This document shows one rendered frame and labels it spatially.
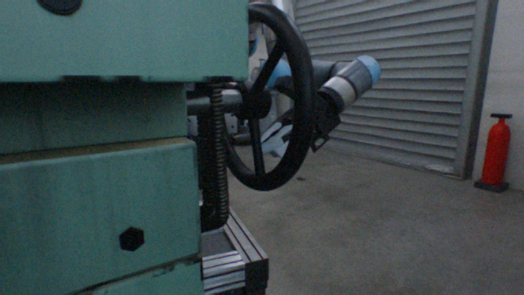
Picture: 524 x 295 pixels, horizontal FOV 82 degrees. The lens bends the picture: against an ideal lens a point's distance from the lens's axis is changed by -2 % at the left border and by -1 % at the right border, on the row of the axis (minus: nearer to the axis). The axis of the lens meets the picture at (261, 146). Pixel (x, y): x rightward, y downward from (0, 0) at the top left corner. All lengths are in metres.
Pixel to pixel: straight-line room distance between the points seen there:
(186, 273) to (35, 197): 0.11
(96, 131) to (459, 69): 3.04
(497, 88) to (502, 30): 0.44
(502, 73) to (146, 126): 2.97
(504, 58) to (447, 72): 0.40
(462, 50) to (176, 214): 3.02
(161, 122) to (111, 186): 0.06
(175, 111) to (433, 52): 3.07
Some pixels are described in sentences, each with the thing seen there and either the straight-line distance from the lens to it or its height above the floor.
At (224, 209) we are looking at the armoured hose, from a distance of 0.49.
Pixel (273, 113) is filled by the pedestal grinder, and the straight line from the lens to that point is 4.31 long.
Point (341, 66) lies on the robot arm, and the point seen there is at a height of 0.87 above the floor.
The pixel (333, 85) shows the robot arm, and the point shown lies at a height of 0.83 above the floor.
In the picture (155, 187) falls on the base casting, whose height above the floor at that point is 0.77.
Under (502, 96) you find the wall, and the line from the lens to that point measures 3.07.
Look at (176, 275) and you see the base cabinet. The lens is 0.25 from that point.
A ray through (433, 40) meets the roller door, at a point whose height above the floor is 1.21.
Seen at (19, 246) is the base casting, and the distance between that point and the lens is 0.22.
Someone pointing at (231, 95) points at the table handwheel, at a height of 0.82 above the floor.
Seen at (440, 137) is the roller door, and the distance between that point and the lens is 3.21.
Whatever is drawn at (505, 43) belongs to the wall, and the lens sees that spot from 3.09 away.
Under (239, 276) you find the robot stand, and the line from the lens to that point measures 1.14.
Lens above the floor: 0.84
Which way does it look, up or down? 12 degrees down
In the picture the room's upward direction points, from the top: straight up
